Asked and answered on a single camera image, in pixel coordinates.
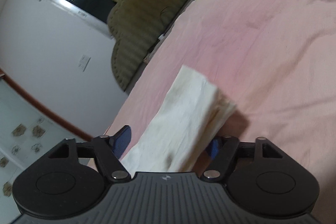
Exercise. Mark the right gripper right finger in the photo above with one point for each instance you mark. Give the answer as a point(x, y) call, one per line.
point(222, 151)

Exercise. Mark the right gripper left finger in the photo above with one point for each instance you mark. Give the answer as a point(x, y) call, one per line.
point(106, 151)

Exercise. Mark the white patterned pants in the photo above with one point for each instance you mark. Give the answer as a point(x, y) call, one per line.
point(192, 113)

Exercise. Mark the white floral wardrobe door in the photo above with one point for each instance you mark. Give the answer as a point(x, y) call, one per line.
point(26, 135)

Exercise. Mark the pink bed sheet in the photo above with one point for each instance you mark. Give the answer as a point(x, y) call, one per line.
point(274, 58)

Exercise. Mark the brown wooden wardrobe frame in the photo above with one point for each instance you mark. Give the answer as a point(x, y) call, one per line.
point(43, 109)

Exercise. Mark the white wall switch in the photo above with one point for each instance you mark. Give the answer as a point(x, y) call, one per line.
point(83, 62)

